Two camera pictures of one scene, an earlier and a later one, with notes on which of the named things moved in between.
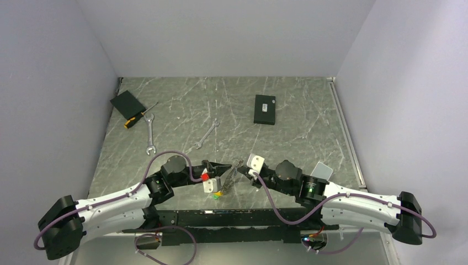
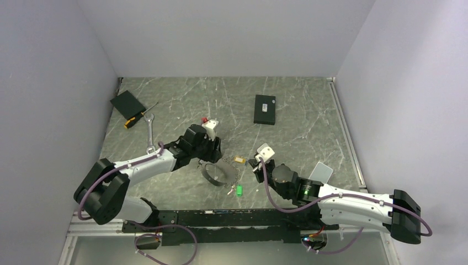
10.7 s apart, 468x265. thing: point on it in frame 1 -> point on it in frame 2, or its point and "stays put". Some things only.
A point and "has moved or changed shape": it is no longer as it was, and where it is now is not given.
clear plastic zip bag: x=231 y=179 has moved or changed shape
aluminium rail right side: x=353 y=155 stays put
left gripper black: x=216 y=169 -> x=214 y=153
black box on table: x=264 y=110 stays put
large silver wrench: x=150 y=128 stays put
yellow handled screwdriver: x=134 y=118 stays put
